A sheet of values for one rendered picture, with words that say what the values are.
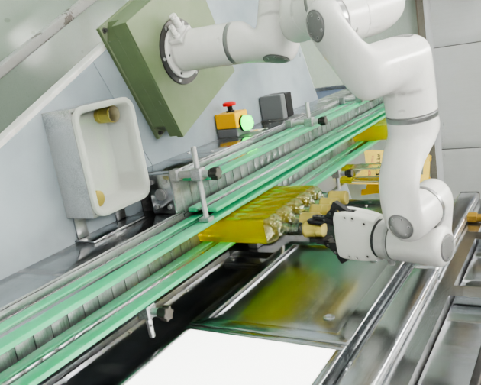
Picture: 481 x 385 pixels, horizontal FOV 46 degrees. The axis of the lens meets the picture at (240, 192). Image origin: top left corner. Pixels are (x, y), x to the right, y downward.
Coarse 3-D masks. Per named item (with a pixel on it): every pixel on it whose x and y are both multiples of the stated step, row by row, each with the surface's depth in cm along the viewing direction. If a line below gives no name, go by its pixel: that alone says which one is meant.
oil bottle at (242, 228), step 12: (228, 216) 131; (240, 216) 130; (252, 216) 128; (264, 216) 127; (276, 216) 126; (216, 228) 131; (228, 228) 129; (240, 228) 128; (252, 228) 126; (264, 228) 124; (276, 228) 124; (204, 240) 134; (216, 240) 132; (228, 240) 130; (240, 240) 129; (252, 240) 127; (264, 240) 125; (276, 240) 125
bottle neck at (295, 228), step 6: (282, 222) 125; (288, 222) 124; (294, 222) 123; (300, 222) 123; (282, 228) 124; (288, 228) 123; (294, 228) 122; (300, 228) 124; (282, 234) 124; (288, 234) 123; (294, 234) 123; (300, 234) 122
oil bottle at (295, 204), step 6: (270, 198) 141; (276, 198) 140; (282, 198) 139; (288, 198) 138; (294, 198) 137; (246, 204) 139; (252, 204) 139; (258, 204) 138; (264, 204) 137; (270, 204) 136; (276, 204) 135; (282, 204) 134; (288, 204) 134; (294, 204) 133; (300, 204) 135; (294, 210) 133
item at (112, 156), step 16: (80, 112) 109; (128, 112) 122; (80, 128) 109; (96, 128) 123; (112, 128) 125; (128, 128) 123; (80, 144) 109; (96, 144) 122; (112, 144) 126; (128, 144) 125; (96, 160) 122; (112, 160) 127; (128, 160) 126; (144, 160) 125; (96, 176) 122; (112, 176) 126; (128, 176) 127; (144, 176) 125; (112, 192) 126; (128, 192) 126; (144, 192) 125; (96, 208) 113; (112, 208) 116
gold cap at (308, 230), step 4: (304, 224) 121; (308, 224) 120; (312, 224) 120; (324, 224) 120; (304, 228) 120; (308, 228) 120; (312, 228) 120; (316, 228) 119; (320, 228) 119; (324, 228) 120; (304, 232) 121; (308, 232) 120; (312, 232) 120; (316, 232) 119; (320, 232) 119; (324, 232) 120; (304, 236) 121; (308, 236) 121; (312, 236) 120; (316, 236) 120; (320, 236) 119; (324, 236) 120
